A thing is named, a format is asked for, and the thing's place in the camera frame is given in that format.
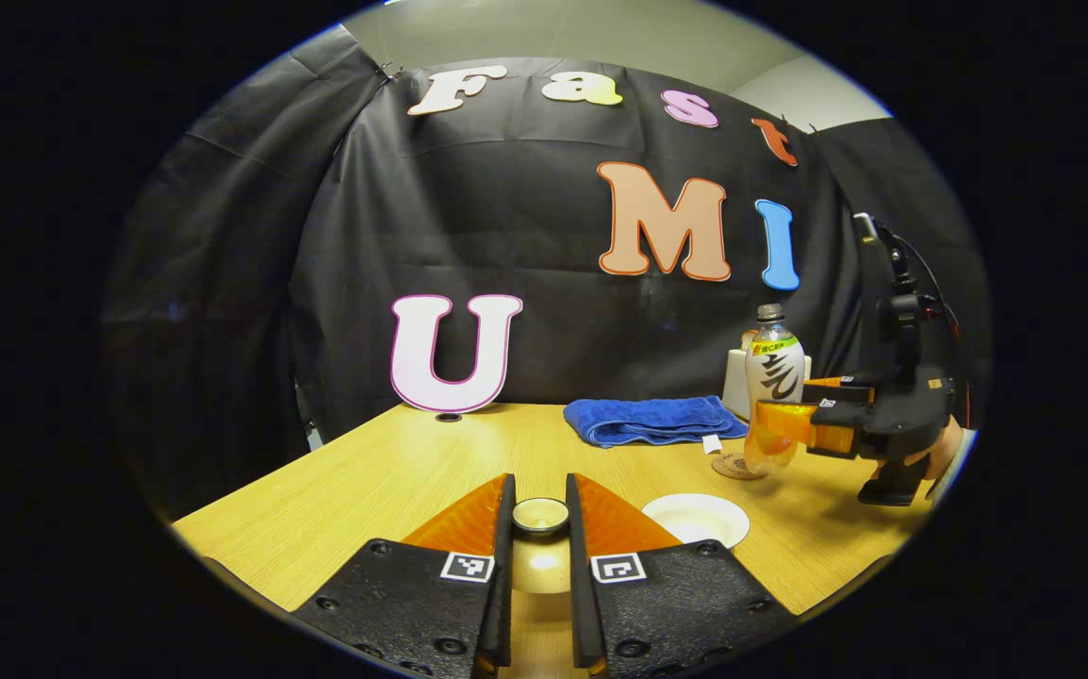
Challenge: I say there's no cream toaster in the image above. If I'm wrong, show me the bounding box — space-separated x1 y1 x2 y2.
722 347 813 421

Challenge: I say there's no folded blue towel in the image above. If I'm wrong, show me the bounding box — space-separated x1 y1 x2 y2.
564 395 750 449

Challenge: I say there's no cream ceramic teacup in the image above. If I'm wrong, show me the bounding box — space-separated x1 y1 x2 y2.
641 493 751 551

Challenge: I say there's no cream teacup lid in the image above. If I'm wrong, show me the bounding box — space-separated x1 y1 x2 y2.
510 497 572 595

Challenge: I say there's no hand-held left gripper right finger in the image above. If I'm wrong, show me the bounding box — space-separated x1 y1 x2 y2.
565 473 795 678

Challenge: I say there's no plastic water bottle white label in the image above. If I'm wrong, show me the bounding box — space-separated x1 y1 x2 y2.
743 304 806 477

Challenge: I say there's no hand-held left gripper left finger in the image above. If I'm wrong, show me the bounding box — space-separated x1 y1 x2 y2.
291 473 517 679

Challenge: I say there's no black backdrop cloth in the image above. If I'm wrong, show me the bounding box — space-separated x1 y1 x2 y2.
106 24 993 520

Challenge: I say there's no round cork coaster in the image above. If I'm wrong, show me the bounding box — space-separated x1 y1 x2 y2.
712 452 769 482

